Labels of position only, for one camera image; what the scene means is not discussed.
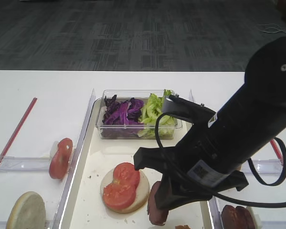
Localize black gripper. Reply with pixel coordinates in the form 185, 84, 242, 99
133, 146, 248, 210

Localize meat patty front slice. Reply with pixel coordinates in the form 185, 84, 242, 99
147, 181, 169, 226

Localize meat patty slice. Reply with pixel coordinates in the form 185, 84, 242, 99
221, 205, 242, 229
235, 206, 255, 229
147, 181, 169, 226

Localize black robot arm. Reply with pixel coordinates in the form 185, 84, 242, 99
133, 37, 286, 210

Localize upper tomato slice on bun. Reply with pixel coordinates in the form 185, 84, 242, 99
113, 162, 140, 188

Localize tomato slice on bun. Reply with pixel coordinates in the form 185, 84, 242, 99
113, 162, 140, 188
102, 183, 136, 210

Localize lower tomato slice on bun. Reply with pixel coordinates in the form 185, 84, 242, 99
102, 183, 136, 210

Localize meat patty middle slice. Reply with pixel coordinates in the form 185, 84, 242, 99
221, 205, 242, 229

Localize green lettuce leaves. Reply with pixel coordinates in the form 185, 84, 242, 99
138, 89, 175, 139

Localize meat patty rear slice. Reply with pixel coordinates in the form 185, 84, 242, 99
235, 206, 255, 229

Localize upright tomato slice front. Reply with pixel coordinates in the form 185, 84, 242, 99
49, 150, 70, 179

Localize upright tomato slice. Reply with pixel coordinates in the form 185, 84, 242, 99
58, 138, 73, 155
49, 150, 70, 179

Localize upright tomato slice rear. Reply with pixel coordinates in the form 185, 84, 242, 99
58, 138, 73, 155

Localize bottom bun on tray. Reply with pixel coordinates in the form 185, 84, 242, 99
100, 169, 150, 214

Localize orange sauce crumb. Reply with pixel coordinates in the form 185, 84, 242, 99
175, 225, 191, 229

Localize clear plastic salad container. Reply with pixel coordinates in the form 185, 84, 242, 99
96, 89, 183, 140

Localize purple cabbage leaves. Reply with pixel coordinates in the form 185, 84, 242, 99
103, 94, 144, 125

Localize right red straw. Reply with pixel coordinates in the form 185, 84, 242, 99
269, 138, 286, 193

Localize red straw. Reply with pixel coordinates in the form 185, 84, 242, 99
0, 97, 38, 165
269, 138, 286, 193

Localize upright white bun slice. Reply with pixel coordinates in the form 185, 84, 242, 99
6, 191, 46, 229

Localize left red straw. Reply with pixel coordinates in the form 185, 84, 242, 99
0, 97, 38, 165

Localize clear sesame bun holder rail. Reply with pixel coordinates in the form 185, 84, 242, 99
240, 159, 282, 177

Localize clear patty holder rail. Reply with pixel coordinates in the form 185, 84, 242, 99
262, 221, 286, 229

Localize left clear acrylic rail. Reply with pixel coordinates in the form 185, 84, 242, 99
47, 88, 96, 229

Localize clear tomato holder rail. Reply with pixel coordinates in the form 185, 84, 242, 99
0, 156, 52, 172

